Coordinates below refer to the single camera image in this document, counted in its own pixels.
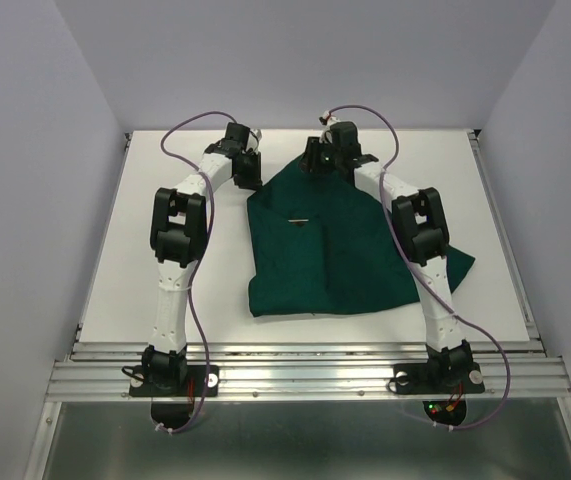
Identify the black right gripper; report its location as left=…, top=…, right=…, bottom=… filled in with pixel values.
left=294, top=135, right=342, bottom=174

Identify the dark green surgical drape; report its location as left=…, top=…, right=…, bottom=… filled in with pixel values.
left=244, top=155, right=477, bottom=319

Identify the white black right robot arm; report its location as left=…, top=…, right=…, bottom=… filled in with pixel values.
left=301, top=114, right=485, bottom=395

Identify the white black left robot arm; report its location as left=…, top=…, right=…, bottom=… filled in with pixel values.
left=141, top=122, right=262, bottom=394

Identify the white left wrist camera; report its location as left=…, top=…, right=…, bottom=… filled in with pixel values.
left=246, top=129, right=262, bottom=152

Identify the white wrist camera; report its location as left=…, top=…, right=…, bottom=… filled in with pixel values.
left=319, top=111, right=340, bottom=143
left=246, top=129, right=262, bottom=152

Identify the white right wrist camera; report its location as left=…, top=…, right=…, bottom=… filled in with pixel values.
left=319, top=111, right=340, bottom=143

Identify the right side aluminium rail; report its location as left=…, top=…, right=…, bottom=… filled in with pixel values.
left=466, top=130, right=547, bottom=355

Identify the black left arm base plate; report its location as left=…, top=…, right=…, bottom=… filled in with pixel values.
left=121, top=364, right=220, bottom=399

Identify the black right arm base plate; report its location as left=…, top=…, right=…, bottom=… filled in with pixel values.
left=386, top=362, right=485, bottom=396

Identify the aluminium extrusion rail frame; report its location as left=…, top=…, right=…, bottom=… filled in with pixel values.
left=24, top=321, right=571, bottom=479

